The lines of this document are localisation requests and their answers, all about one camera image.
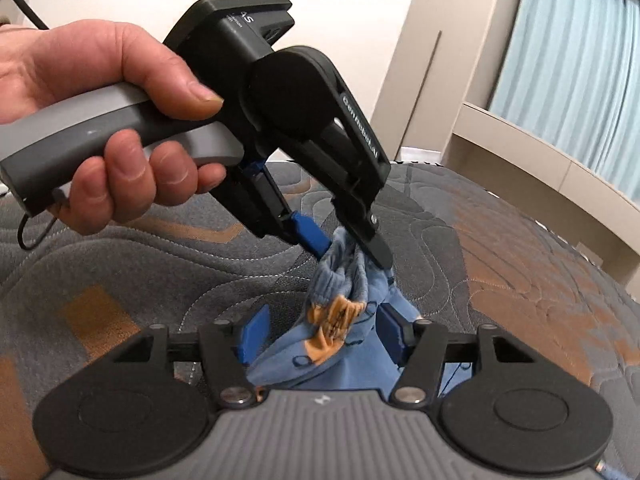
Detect person's left hand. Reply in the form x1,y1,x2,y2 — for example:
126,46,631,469
0,20,228,237

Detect black wrist strap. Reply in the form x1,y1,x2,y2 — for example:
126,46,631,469
16,204,57,252

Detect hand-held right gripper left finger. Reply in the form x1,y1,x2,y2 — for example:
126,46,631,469
112,304,273,406

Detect beige wooden cabinet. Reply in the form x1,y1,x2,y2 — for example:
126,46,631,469
387,0,640,306

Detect light blue curtain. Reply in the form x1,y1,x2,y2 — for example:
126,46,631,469
487,0,640,161

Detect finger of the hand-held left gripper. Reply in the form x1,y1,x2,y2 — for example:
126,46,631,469
235,160,333,258
320,82,397,269

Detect grey quilted mattress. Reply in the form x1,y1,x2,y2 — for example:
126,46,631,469
0,160,640,480

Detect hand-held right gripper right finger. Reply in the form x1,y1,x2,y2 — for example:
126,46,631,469
376,304,523,406

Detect blue boat print pants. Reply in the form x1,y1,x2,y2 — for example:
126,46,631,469
245,227,473,393

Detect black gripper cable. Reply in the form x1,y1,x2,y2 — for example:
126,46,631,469
6,0,50,31

